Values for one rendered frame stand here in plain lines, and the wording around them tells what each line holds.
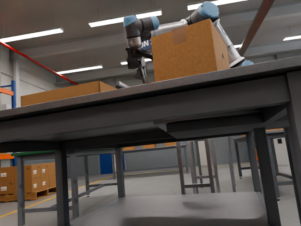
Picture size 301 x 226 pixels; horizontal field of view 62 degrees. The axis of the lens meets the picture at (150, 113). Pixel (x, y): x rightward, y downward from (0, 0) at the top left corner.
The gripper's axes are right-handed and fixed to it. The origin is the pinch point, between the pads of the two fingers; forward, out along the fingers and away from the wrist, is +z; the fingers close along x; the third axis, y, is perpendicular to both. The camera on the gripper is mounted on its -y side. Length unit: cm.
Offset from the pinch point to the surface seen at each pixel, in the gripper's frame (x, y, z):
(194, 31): 36, -34, -25
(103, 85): 73, -13, -17
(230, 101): 77, -45, -11
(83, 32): -445, 289, -34
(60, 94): 75, -1, -16
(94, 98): 79, -14, -15
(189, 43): 37, -32, -21
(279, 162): -483, -154, 359
